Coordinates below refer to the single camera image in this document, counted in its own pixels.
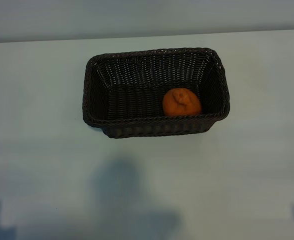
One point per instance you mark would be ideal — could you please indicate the orange fruit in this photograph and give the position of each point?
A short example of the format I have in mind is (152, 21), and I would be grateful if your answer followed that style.
(181, 103)

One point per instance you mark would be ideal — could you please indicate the dark brown wicker basket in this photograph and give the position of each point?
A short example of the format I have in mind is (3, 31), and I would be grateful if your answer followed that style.
(131, 105)

